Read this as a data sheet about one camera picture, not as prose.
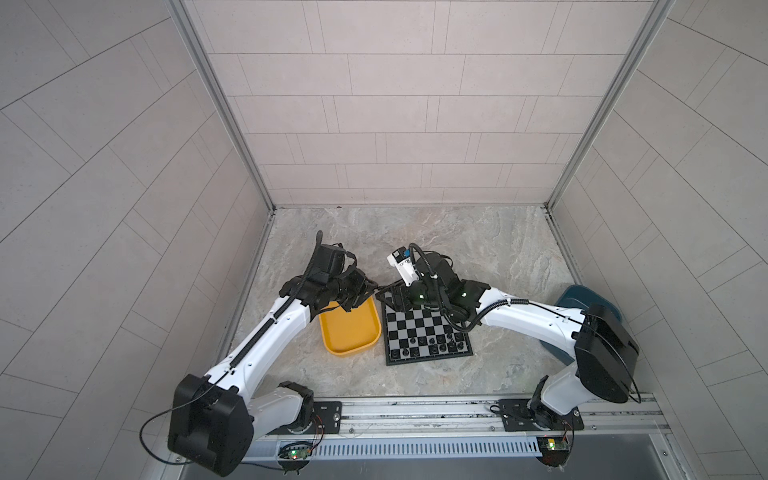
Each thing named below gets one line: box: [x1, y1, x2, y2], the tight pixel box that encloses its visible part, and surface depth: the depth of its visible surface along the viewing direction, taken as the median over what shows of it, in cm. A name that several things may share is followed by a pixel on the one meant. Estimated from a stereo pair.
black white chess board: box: [381, 291, 474, 366], surface depth 83 cm
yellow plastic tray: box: [319, 297, 381, 356], surface depth 84 cm
